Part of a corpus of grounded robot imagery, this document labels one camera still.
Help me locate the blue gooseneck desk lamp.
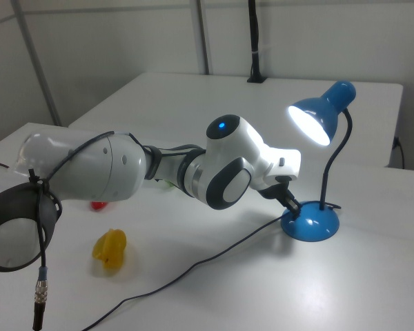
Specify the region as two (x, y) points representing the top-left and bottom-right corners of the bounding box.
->
(281, 80), (357, 243)

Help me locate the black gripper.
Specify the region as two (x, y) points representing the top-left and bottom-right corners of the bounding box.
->
(257, 176), (303, 218)

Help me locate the yellow toy starfruit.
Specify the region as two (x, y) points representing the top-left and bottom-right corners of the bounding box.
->
(91, 228), (128, 272)

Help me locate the black pole with table clamp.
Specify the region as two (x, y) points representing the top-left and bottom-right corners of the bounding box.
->
(246, 0), (268, 85)

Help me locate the black arm cable with connector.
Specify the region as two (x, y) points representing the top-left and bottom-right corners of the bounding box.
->
(27, 130), (208, 321)

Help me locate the black lamp power cord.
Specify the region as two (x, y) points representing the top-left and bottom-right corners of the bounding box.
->
(81, 216), (284, 331)

